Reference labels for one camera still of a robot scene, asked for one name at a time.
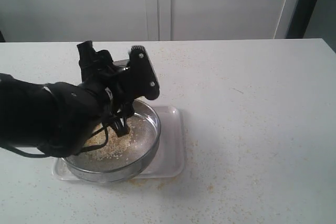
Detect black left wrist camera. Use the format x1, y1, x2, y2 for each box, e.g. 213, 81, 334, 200
77, 40, 117, 83

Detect round steel mesh sieve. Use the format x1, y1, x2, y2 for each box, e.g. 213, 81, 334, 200
59, 100, 161, 183

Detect white plastic tray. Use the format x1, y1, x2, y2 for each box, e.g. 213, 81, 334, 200
52, 105, 185, 180

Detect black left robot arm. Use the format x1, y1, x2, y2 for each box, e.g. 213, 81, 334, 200
1, 41, 160, 158

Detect stainless steel cup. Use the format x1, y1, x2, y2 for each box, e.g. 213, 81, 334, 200
112, 59, 130, 71

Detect white cabinet doors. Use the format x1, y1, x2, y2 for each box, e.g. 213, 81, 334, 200
1, 0, 297, 42

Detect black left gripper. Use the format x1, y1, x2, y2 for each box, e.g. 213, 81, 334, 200
39, 46, 160, 156

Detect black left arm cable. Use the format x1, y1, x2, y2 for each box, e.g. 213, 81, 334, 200
0, 103, 134, 158

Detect yellow white grain pile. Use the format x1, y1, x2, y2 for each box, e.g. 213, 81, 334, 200
83, 117, 147, 164

